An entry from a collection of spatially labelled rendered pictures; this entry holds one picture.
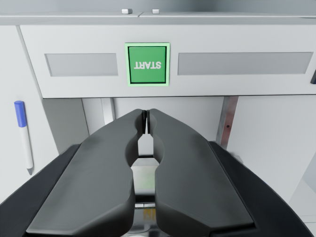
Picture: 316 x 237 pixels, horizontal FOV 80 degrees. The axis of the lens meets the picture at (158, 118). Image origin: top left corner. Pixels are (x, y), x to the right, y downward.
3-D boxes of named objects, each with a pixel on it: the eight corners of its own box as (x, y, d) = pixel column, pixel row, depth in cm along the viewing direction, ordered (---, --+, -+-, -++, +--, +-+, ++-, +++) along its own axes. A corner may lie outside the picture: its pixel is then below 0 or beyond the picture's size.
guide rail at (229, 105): (207, 215, 66) (209, 223, 63) (201, 215, 66) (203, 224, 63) (237, 72, 41) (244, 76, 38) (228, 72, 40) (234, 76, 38)
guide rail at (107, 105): (128, 217, 65) (127, 226, 62) (122, 218, 65) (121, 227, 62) (110, 73, 40) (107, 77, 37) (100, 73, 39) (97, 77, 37)
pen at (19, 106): (32, 177, 32) (19, 104, 26) (26, 176, 32) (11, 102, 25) (35, 172, 33) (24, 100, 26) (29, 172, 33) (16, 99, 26)
